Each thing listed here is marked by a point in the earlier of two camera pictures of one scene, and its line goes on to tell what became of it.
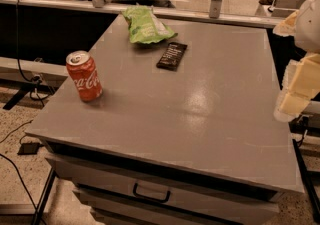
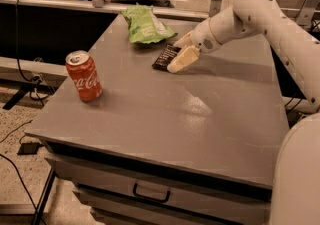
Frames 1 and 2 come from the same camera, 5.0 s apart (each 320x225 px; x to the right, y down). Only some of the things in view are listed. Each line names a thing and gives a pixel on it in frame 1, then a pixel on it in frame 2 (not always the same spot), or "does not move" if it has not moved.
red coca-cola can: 85,75 does not move
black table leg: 38,214 does not move
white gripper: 310,27 → 202,40
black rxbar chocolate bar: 172,56 does not move
